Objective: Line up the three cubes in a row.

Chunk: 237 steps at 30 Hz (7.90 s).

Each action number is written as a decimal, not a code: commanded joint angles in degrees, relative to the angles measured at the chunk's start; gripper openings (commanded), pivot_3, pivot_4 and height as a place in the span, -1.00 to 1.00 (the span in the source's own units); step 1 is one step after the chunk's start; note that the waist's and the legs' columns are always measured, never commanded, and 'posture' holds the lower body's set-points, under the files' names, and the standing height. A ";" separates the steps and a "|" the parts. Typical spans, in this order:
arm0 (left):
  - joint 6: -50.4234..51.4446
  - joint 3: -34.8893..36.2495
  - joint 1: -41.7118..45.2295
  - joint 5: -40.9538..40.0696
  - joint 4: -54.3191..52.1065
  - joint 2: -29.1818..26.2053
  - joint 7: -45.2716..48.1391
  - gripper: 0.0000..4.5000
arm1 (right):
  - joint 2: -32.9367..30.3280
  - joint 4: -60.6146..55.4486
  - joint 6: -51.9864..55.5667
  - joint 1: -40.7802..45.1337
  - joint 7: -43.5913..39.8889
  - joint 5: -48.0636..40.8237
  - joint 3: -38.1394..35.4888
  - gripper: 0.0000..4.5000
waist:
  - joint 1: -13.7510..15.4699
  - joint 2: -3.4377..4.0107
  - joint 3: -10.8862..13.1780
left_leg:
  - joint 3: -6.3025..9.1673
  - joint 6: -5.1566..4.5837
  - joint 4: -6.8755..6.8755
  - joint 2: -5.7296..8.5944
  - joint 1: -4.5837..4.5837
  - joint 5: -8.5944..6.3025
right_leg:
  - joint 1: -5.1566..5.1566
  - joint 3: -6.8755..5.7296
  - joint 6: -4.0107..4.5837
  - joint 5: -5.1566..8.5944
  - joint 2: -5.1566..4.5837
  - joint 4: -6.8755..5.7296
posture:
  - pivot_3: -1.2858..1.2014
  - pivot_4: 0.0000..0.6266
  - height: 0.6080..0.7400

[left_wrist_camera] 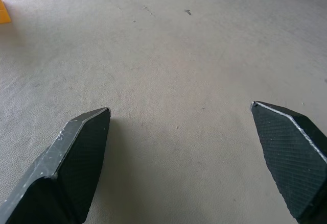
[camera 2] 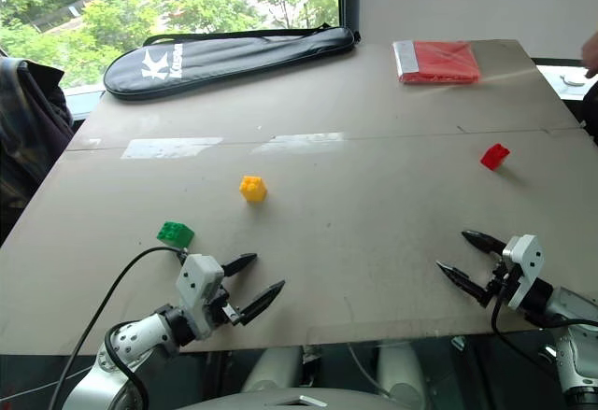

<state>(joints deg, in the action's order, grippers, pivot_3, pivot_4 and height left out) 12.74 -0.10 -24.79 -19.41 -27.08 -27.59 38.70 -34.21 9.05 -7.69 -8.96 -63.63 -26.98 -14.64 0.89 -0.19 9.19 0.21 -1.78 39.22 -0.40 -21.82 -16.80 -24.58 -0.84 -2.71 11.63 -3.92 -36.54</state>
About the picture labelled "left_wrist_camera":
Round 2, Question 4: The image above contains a yellow object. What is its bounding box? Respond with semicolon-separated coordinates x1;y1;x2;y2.
0;0;12;24

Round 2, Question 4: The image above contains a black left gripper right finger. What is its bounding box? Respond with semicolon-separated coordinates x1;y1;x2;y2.
250;101;327;224

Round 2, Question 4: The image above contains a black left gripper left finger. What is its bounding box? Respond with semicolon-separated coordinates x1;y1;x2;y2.
0;107;111;224

